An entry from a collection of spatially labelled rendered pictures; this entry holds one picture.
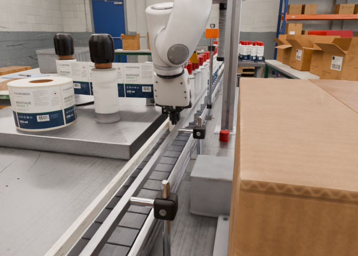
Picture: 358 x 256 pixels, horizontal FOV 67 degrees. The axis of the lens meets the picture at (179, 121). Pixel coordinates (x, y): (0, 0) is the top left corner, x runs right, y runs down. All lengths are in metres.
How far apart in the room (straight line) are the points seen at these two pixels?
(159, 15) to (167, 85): 0.19
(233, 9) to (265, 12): 7.70
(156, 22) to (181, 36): 0.09
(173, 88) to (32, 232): 0.45
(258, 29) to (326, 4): 1.90
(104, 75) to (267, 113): 0.76
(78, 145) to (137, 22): 7.94
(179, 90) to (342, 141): 0.57
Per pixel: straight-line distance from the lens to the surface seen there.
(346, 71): 2.46
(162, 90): 0.73
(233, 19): 0.96
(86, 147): 0.85
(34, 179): 0.78
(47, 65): 2.94
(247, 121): 0.21
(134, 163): 0.61
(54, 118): 0.97
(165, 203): 0.37
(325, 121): 0.23
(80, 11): 9.33
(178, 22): 0.57
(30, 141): 0.96
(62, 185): 0.73
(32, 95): 0.95
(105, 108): 0.96
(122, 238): 0.46
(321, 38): 3.22
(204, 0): 0.60
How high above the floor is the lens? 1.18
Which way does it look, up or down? 18 degrees down
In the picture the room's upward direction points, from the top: straight up
